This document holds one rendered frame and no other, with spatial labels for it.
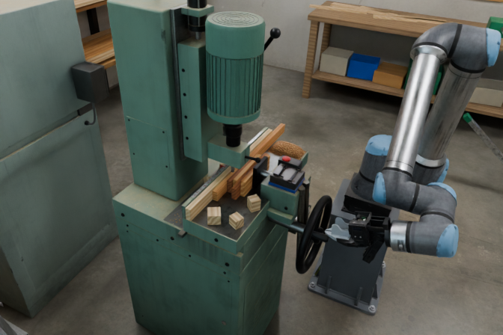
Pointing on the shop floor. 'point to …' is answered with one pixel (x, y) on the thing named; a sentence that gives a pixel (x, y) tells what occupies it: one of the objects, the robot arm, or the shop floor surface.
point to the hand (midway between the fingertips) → (328, 233)
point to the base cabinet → (200, 286)
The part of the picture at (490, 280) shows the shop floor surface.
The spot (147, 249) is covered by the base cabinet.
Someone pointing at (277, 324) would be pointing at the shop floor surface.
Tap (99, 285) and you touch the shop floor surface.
